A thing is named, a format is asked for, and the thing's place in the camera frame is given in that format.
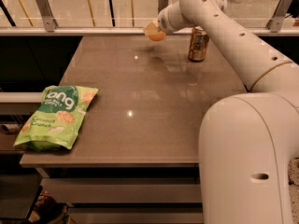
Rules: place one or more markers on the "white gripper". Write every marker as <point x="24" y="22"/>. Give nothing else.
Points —
<point x="163" y="22"/>

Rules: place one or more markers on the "orange fruit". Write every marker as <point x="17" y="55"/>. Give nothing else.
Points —
<point x="156" y="35"/>

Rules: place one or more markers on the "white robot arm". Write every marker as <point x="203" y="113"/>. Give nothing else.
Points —
<point x="246" y="141"/>

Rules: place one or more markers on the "green rice chip bag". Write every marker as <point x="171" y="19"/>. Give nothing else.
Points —
<point x="57" y="121"/>

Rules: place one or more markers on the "gold soda can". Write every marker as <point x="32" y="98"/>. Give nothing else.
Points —
<point x="198" y="45"/>

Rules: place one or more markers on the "metal railing bar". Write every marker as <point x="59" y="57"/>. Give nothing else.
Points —
<point x="17" y="31"/>

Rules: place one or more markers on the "upper grey drawer front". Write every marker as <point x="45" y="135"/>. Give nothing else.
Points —
<point x="123" y="190"/>

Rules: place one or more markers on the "grey drawer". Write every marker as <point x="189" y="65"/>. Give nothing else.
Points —
<point x="123" y="190"/>
<point x="136" y="216"/>

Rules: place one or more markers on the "lower grey drawer front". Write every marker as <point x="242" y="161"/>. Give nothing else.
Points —
<point x="136" y="216"/>

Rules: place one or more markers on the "middle metal railing bracket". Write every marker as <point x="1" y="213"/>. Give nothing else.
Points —
<point x="163" y="0"/>

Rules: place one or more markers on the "metal railing bracket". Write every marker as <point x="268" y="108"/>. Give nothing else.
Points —
<point x="163" y="0"/>
<point x="49" y="22"/>
<point x="275" y="23"/>

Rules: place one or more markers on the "left metal railing bracket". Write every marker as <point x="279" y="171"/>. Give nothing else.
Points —
<point x="49" y="22"/>

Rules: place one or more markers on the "right metal railing bracket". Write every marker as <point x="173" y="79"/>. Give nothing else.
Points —
<point x="275" y="23"/>

